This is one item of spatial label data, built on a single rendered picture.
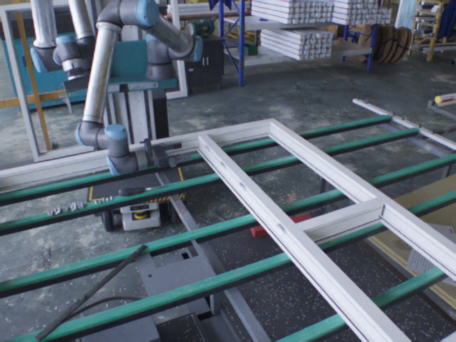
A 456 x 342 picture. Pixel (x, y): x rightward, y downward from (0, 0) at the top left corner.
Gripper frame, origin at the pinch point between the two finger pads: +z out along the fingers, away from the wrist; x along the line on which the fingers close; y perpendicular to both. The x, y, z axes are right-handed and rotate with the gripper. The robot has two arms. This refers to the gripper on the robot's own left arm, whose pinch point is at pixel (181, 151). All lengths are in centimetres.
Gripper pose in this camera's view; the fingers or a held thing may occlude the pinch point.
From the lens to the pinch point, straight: 176.4
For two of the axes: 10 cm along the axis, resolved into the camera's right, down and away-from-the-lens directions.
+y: 0.0, 8.7, 5.0
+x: 4.2, 4.5, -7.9
